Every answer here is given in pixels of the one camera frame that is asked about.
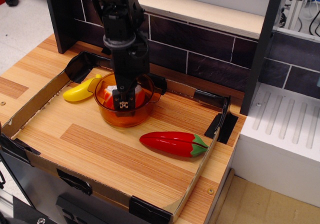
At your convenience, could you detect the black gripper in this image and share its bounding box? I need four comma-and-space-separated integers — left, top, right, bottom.
107, 31, 150, 111

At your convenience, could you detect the salmon sushi toy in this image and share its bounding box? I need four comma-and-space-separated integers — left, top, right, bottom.
103, 84, 145, 110

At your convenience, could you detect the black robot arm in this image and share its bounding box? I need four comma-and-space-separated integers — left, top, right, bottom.
92, 0, 150, 111

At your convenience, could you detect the orange transparent plastic pot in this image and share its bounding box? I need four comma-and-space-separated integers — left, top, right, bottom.
88, 73, 162, 127

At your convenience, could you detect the yellow toy banana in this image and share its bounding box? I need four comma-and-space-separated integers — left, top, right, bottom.
62, 74, 102, 102

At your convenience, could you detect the red toy chili pepper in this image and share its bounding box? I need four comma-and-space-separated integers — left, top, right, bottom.
139, 131, 209, 158

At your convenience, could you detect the dark shelf with tile backsplash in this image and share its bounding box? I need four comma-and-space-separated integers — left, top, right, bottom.
47, 0, 269, 115

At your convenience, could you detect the black oven handle panel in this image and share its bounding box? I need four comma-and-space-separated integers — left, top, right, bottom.
55, 193, 131, 224

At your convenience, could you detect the aluminium frame with cables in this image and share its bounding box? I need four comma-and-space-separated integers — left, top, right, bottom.
276, 0, 320, 42

